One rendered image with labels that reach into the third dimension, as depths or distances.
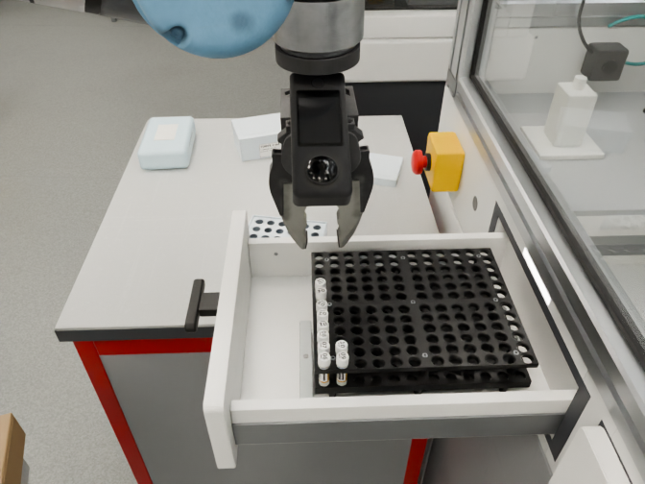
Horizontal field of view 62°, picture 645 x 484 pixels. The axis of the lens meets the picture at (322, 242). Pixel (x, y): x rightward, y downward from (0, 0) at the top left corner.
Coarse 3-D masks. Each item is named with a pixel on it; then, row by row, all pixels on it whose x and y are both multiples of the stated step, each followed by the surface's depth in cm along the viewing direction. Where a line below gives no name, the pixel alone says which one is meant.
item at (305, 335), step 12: (300, 324) 64; (300, 336) 63; (516, 336) 63; (300, 348) 62; (300, 360) 60; (300, 372) 59; (312, 372) 59; (300, 384) 58; (312, 384) 58; (300, 396) 57; (312, 396) 57
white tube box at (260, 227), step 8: (256, 216) 89; (264, 216) 89; (272, 216) 89; (256, 224) 88; (264, 224) 88; (272, 224) 89; (280, 224) 88; (312, 224) 88; (320, 224) 88; (256, 232) 86; (264, 232) 86; (272, 232) 86; (280, 232) 87; (288, 232) 87; (312, 232) 86; (320, 232) 86
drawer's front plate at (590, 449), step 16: (592, 432) 45; (576, 448) 46; (592, 448) 44; (608, 448) 44; (560, 464) 50; (576, 464) 46; (592, 464) 44; (608, 464) 43; (560, 480) 50; (576, 480) 47; (592, 480) 44; (608, 480) 42; (624, 480) 42
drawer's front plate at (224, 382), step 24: (240, 216) 67; (240, 240) 64; (240, 264) 61; (240, 288) 61; (240, 312) 60; (216, 336) 53; (240, 336) 60; (216, 360) 50; (240, 360) 59; (216, 384) 48; (240, 384) 59; (216, 408) 47; (216, 432) 49; (216, 456) 52
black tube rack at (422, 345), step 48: (336, 288) 62; (384, 288) 66; (432, 288) 66; (480, 288) 66; (336, 336) 56; (384, 336) 56; (432, 336) 57; (480, 336) 57; (336, 384) 55; (384, 384) 55; (432, 384) 55; (480, 384) 55; (528, 384) 56
